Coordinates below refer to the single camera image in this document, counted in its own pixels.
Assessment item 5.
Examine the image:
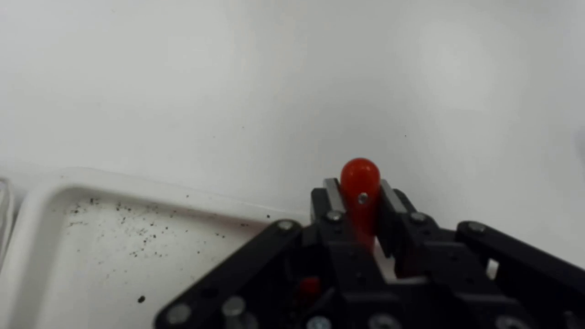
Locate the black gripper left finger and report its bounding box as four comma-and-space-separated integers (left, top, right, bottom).
153, 179, 347, 329

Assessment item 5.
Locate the white plastic tray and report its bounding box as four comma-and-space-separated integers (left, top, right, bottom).
0, 168, 306, 329

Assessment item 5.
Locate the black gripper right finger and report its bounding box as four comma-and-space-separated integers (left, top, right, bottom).
378, 183, 585, 305

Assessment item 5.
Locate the red handled spoon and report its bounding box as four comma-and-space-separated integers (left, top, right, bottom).
339, 157, 379, 249

